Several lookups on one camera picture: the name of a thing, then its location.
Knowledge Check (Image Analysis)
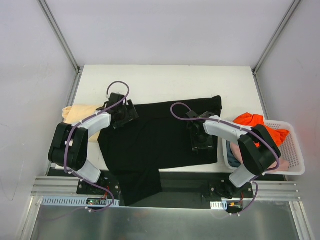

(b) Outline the black t shirt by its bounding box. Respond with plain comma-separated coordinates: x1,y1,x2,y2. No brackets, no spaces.
97,95,222,207

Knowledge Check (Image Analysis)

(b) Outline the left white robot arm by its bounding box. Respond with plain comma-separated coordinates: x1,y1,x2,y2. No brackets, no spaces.
48,100,139,195

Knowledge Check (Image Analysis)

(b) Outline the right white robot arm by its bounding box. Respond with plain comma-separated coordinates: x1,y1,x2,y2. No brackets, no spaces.
187,112,281,198

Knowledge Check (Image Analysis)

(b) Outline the blue garment in basket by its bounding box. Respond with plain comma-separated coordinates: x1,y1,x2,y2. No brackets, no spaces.
226,141,241,168

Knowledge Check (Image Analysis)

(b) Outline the folded beige t shirt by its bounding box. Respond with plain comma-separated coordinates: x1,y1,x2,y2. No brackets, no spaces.
62,104,101,143

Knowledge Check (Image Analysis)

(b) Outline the orange t shirt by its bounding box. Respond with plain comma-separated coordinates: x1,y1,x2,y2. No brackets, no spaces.
232,112,291,148

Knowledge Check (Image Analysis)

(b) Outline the pink garment in basket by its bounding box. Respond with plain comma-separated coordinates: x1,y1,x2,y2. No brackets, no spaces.
230,140,289,175

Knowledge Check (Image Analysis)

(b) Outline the white plastic basket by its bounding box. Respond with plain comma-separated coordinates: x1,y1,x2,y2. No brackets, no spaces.
221,117,306,176

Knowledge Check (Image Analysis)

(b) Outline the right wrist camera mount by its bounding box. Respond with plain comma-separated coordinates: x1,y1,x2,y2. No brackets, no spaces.
186,110,215,120

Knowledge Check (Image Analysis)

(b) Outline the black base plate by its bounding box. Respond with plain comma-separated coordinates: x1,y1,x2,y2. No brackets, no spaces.
76,171,286,209

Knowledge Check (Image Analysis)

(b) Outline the right slotted cable duct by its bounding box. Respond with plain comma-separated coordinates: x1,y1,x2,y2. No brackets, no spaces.
210,200,228,210

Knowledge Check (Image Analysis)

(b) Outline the slotted cable duct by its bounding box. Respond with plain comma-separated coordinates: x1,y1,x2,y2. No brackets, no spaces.
210,200,228,210
41,196,120,208

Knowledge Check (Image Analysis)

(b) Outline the right aluminium frame post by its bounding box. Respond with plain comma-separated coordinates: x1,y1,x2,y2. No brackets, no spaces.
252,0,303,76

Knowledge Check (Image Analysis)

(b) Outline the aluminium frame post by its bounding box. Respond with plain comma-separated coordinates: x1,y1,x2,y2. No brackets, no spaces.
37,0,82,74
252,0,303,76

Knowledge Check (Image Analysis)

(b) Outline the aluminium front rail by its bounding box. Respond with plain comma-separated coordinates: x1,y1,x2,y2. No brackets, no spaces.
31,176,302,202

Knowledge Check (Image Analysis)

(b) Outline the left aluminium frame post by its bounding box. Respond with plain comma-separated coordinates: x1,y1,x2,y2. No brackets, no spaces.
37,0,82,74

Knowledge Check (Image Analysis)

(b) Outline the left slotted cable duct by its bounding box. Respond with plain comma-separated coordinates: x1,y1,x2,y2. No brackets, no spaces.
41,196,120,208

